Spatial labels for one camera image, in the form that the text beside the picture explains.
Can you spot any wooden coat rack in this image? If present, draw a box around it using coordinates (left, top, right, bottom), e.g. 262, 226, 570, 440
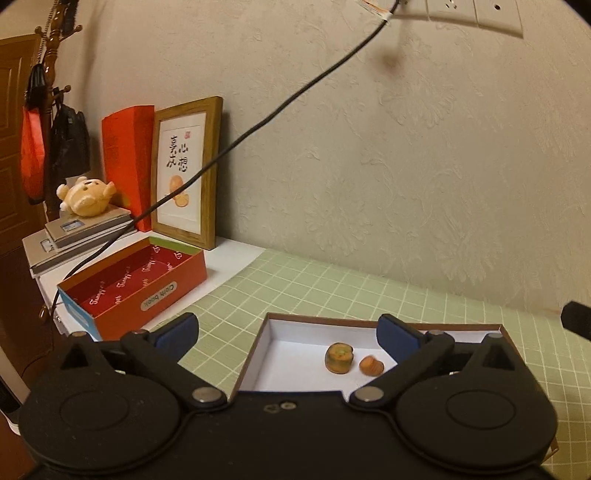
34, 0, 84, 222

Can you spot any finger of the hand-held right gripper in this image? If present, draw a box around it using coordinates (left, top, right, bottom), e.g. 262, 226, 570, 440
561, 300, 591, 343

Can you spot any red paper bag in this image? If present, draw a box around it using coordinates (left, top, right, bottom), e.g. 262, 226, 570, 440
102, 105, 155, 232

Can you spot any dark cloth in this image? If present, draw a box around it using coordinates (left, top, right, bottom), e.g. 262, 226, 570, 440
60, 0, 85, 40

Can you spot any large carrot chunk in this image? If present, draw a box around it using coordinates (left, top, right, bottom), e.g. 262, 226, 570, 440
324, 342, 354, 374

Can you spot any large silver digital scale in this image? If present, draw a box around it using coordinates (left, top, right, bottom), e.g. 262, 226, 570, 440
22, 222, 139, 279

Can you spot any small silver digital scale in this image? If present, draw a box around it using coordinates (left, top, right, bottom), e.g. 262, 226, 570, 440
45, 204, 133, 248

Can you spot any wooden picture frame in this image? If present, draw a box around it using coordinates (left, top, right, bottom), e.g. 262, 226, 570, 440
150, 96, 223, 251

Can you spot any brown white-lined cardboard box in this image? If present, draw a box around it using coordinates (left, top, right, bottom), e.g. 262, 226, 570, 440
228, 312, 559, 467

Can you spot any small carrot piece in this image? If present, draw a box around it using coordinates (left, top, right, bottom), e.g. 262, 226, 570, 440
359, 354, 385, 376

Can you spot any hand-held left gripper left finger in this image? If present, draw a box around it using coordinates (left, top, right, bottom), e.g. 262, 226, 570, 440
58, 312, 229, 409

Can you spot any brown wooden door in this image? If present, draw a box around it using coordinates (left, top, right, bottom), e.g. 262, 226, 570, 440
0, 34, 63, 472

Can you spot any white wall socket panel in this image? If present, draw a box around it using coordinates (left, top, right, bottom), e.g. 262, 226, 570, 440
425, 0, 526, 41

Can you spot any black hanging bag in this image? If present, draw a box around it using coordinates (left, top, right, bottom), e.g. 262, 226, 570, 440
50, 102, 92, 185

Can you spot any yellow plush toy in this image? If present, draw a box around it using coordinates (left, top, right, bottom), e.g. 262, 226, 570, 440
56, 176, 117, 217

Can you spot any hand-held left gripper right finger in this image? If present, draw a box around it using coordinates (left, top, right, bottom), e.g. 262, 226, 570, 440
348, 314, 529, 411

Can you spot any red hanging bag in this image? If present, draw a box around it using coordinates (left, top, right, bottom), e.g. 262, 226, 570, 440
21, 65, 49, 204

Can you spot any green checked tablecloth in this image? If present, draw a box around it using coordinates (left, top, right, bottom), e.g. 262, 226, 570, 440
178, 247, 591, 480

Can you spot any black power cable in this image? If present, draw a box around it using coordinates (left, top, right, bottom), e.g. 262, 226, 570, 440
39, 0, 402, 330

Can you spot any red open cardboard box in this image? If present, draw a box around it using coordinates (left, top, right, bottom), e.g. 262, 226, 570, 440
57, 237, 208, 342

